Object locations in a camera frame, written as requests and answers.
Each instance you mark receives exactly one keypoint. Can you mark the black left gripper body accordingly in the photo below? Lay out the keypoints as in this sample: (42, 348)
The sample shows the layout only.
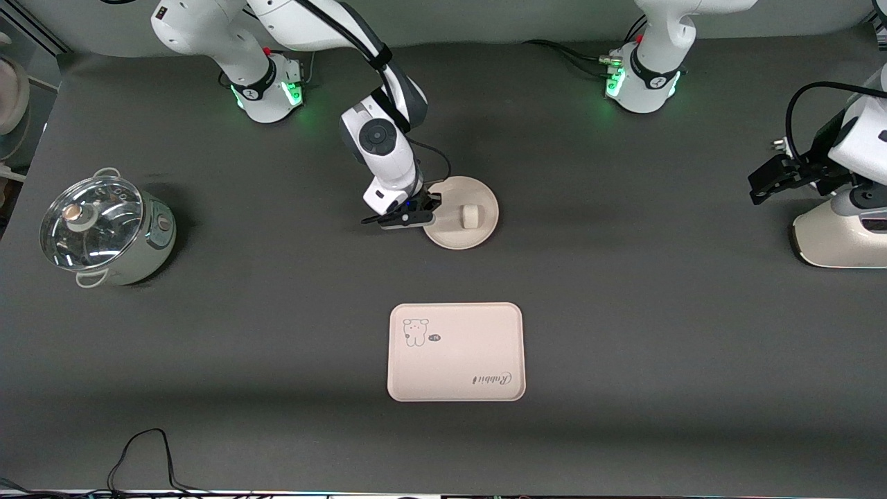
(824, 147)

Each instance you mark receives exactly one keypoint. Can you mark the cream round plate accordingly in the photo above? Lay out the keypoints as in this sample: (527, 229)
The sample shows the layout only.
(478, 190)

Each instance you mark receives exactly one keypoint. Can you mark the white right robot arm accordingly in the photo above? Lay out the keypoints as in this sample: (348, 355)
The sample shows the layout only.
(384, 149)

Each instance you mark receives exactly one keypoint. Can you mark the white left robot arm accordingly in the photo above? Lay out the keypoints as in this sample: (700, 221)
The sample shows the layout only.
(655, 76)

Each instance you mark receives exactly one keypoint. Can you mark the cream rectangular rabbit tray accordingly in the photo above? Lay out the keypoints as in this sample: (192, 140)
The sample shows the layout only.
(457, 360)

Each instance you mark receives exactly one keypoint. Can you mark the white power plug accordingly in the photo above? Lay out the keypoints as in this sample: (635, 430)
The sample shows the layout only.
(779, 145)

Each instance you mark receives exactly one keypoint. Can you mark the cream white countertop appliance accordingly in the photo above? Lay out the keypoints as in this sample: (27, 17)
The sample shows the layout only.
(831, 239)

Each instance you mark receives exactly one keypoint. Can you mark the pale green electric pot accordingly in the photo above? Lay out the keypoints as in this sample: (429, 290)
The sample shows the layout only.
(149, 242)

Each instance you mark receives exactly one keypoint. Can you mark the glass pot lid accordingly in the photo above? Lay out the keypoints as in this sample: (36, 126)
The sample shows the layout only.
(90, 222)

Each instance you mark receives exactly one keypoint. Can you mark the beige round object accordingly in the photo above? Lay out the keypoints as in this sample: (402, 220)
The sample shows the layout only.
(10, 93)

